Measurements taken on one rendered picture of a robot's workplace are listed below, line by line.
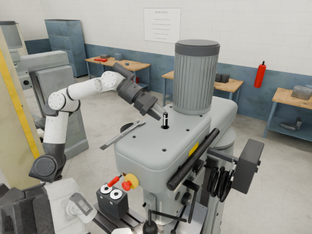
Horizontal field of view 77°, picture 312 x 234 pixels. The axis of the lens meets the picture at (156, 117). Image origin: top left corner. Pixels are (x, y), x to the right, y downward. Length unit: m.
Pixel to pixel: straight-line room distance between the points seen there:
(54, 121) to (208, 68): 0.71
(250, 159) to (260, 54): 4.04
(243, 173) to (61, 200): 0.84
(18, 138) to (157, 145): 1.91
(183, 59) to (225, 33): 4.20
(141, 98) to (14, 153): 1.91
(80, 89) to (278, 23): 4.36
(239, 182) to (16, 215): 0.96
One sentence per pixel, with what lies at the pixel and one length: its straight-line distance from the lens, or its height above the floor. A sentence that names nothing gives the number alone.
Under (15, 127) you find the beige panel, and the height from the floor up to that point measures 1.30.
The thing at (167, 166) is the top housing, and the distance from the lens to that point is 0.70.
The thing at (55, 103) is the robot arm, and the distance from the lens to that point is 0.93.
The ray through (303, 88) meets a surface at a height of 1.08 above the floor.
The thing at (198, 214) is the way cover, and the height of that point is 0.99.
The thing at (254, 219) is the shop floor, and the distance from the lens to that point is 3.07.
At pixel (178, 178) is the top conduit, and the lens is 0.74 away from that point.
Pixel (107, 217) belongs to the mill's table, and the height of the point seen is 0.90.
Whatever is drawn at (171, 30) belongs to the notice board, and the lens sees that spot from 5.67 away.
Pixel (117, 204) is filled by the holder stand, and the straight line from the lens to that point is 1.59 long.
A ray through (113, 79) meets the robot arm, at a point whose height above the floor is 2.09.
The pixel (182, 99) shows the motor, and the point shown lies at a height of 1.96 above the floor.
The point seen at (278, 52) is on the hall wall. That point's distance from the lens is 4.89.
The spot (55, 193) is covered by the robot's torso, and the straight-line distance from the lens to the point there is 0.97.
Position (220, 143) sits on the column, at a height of 1.56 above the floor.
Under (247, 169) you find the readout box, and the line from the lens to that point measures 1.05.
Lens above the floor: 2.34
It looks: 29 degrees down
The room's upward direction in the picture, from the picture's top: straight up
